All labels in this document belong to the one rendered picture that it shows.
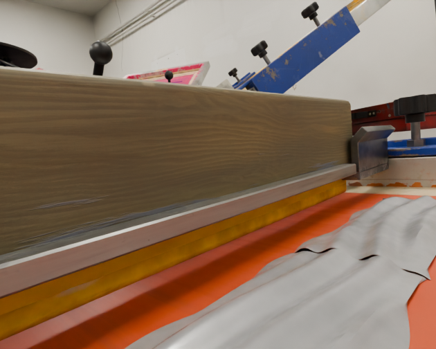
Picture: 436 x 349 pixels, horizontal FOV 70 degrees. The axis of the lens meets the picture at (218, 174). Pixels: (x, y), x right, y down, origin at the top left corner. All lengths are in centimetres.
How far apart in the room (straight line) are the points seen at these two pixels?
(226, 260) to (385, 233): 10
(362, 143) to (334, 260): 20
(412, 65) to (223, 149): 208
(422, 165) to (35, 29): 462
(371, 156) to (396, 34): 194
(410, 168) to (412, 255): 24
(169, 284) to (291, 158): 13
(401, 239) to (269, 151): 10
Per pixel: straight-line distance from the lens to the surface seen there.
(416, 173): 43
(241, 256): 20
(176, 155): 16
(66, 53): 481
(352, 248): 20
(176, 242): 18
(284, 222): 27
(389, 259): 18
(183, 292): 16
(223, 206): 16
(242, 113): 20
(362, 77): 230
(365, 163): 36
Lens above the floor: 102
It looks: 5 degrees down
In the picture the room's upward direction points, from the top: 6 degrees counter-clockwise
